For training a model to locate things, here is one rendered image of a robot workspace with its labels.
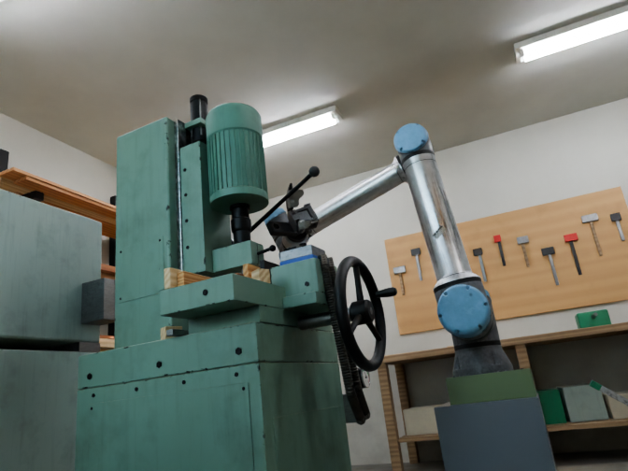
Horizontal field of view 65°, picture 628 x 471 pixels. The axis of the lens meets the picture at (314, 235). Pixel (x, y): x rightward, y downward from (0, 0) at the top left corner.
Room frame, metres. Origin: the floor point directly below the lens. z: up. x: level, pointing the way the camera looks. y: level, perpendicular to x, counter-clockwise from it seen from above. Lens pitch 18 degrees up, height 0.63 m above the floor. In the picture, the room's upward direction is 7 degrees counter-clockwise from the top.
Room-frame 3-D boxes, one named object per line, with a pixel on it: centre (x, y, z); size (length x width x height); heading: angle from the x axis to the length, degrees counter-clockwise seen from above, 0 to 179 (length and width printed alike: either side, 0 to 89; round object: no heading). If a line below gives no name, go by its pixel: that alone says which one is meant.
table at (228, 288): (1.34, 0.11, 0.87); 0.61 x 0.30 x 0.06; 155
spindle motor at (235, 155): (1.38, 0.21, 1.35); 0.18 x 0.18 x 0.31
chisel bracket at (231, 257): (1.39, 0.23, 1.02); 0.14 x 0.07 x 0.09; 65
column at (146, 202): (1.50, 0.48, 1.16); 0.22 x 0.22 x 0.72; 65
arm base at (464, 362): (1.69, -0.50, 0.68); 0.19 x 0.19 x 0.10
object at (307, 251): (1.31, 0.03, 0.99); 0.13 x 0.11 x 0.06; 155
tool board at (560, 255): (4.14, -1.59, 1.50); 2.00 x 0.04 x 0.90; 68
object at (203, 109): (1.44, 0.34, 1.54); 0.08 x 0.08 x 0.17; 65
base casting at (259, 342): (1.43, 0.32, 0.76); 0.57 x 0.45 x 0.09; 65
